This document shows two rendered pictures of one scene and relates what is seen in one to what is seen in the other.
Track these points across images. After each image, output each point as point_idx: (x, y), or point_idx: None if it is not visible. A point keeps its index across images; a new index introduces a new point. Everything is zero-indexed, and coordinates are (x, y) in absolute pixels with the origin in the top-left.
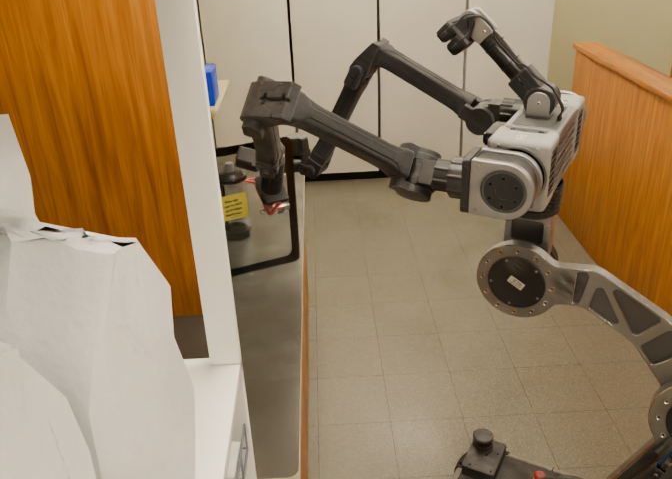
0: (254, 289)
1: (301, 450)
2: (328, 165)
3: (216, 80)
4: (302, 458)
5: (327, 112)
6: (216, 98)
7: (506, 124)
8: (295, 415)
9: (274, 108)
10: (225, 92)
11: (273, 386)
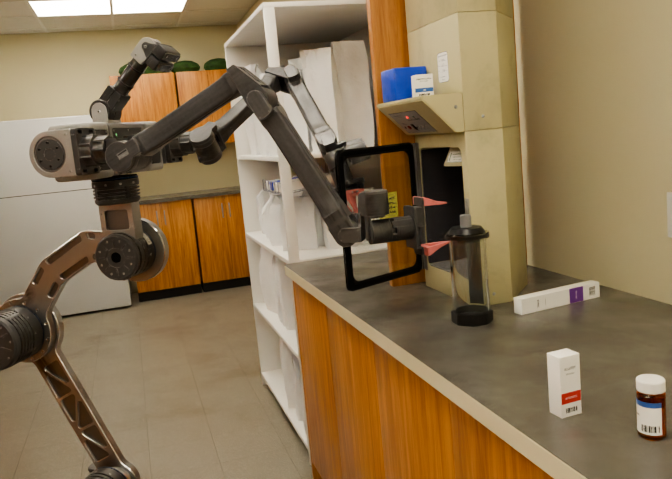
0: (384, 296)
1: (343, 428)
2: (333, 236)
3: (391, 83)
4: (346, 443)
5: None
6: (387, 98)
7: (138, 122)
8: (296, 271)
9: (279, 80)
10: (406, 103)
11: (318, 274)
